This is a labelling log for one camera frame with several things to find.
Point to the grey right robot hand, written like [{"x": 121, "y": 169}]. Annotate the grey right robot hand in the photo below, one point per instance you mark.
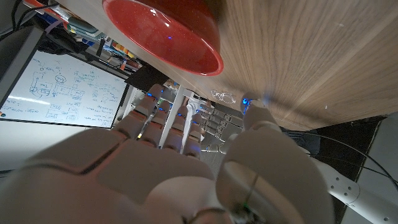
[{"x": 149, "y": 180}]

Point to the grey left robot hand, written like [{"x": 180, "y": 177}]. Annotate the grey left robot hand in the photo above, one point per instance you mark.
[{"x": 222, "y": 129}]

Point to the red bowl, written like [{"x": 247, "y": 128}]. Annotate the red bowl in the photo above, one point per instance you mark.
[{"x": 164, "y": 34}]

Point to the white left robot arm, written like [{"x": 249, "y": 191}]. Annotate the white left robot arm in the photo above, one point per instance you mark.
[{"x": 360, "y": 196}]

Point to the white shelf unit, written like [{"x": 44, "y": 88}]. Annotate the white shelf unit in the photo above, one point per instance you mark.
[{"x": 174, "y": 105}]

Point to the whiteboard with blue writing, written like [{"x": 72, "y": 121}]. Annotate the whiteboard with blue writing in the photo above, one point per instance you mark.
[{"x": 62, "y": 90}]

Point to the black computer monitor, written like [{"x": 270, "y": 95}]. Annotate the black computer monitor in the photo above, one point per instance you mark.
[{"x": 15, "y": 59}]

